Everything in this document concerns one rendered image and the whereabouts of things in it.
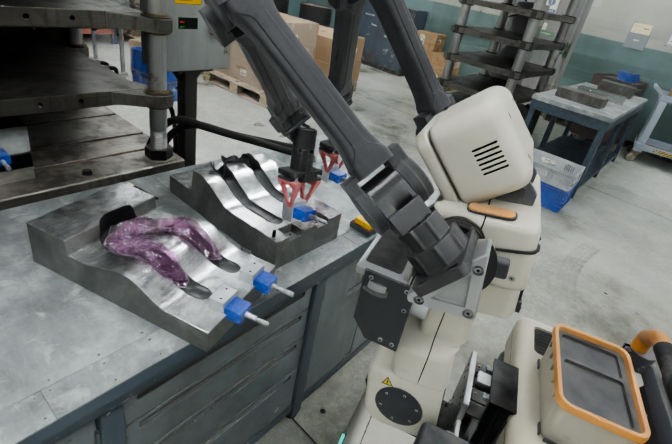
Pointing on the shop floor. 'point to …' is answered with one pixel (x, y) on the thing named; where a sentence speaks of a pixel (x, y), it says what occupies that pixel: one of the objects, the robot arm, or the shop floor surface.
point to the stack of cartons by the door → (433, 42)
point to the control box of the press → (188, 33)
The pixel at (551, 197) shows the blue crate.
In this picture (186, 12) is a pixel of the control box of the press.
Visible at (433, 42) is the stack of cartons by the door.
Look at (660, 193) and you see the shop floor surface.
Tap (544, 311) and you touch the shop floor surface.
